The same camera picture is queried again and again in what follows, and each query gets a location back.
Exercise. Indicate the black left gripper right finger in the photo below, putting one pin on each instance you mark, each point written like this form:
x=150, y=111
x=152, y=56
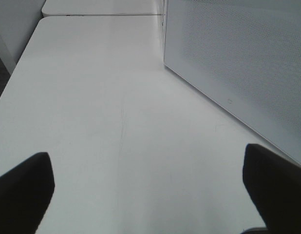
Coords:
x=274, y=186

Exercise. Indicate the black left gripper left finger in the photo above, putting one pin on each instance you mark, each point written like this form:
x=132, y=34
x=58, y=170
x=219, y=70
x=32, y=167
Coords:
x=25, y=194

